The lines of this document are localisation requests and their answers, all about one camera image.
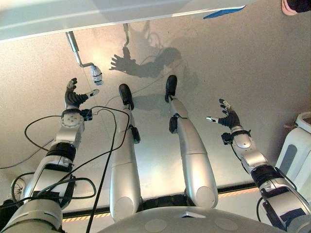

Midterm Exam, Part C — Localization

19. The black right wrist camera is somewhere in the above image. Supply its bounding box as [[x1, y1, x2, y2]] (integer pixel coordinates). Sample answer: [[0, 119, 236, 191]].
[[221, 132, 234, 146]]

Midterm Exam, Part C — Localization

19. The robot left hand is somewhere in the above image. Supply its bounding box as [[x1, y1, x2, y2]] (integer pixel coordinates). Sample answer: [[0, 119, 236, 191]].
[[64, 77, 100, 110]]

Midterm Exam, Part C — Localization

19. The silver bed crank white grip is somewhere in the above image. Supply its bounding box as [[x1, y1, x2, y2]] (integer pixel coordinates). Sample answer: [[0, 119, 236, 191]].
[[65, 31, 104, 86]]

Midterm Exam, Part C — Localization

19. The dark robot right foot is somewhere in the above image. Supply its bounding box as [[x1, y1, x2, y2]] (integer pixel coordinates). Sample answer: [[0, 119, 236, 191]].
[[164, 74, 178, 103]]

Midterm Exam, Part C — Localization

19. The black cable loop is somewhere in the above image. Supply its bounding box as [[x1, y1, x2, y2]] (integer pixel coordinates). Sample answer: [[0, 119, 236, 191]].
[[24, 115, 63, 153]]

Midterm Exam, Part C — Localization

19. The silver robot right leg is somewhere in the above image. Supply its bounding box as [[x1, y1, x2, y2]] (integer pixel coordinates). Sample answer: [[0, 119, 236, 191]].
[[168, 96, 219, 210]]

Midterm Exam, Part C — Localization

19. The silver robot left leg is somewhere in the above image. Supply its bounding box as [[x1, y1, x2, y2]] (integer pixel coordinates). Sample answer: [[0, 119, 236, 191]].
[[109, 106, 143, 222]]

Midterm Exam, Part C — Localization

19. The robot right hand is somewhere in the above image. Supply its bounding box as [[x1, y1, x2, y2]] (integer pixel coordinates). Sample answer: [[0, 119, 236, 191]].
[[206, 98, 243, 130]]

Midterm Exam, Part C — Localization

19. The long black cable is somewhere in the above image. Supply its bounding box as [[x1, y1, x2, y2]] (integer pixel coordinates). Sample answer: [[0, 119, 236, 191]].
[[86, 105, 131, 233]]

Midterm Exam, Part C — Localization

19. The person's foot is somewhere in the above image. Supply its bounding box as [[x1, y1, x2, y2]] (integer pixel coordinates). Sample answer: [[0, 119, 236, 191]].
[[281, 0, 311, 16]]

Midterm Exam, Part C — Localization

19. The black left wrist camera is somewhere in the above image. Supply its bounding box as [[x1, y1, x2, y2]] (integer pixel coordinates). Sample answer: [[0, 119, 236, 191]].
[[81, 109, 94, 121]]

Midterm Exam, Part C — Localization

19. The blue label on bed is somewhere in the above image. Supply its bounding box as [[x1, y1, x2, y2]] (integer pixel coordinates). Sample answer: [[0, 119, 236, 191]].
[[203, 5, 247, 20]]

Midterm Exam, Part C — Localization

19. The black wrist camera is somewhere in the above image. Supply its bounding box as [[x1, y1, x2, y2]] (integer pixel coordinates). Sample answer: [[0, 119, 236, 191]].
[[81, 109, 94, 121], [221, 132, 234, 146]]

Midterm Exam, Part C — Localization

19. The white plastic bin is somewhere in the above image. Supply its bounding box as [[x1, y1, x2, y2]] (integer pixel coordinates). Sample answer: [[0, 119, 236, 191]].
[[274, 112, 311, 195]]

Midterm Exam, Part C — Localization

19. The silver robot leg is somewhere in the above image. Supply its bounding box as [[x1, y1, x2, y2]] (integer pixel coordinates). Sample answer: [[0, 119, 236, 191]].
[[109, 106, 143, 222], [168, 96, 219, 210]]

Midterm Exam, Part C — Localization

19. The silver robot torso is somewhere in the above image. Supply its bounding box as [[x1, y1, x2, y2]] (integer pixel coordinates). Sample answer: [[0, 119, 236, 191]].
[[96, 206, 281, 233]]

